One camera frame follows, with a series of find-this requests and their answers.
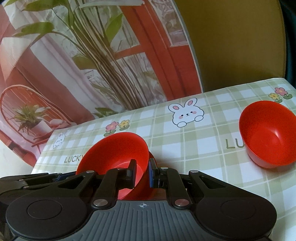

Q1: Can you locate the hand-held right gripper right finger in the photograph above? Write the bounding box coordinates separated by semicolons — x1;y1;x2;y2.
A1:
149;158;232;208

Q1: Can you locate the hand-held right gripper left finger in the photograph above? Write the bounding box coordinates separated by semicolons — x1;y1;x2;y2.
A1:
57;159;137;208

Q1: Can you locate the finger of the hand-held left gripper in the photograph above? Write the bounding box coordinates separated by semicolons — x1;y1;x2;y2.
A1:
0;172;77;195

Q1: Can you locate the green checked bunny tablecloth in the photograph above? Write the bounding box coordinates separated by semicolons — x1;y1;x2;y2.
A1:
31;77;296;232

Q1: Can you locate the brown wooden panel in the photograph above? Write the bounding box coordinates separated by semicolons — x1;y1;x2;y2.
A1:
172;0;290;93

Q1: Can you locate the teal curtain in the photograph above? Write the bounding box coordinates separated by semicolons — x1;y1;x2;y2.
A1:
279;0;296;87

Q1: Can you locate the printed room scene wall tapestry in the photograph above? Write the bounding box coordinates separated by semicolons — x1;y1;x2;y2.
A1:
0;0;204;168

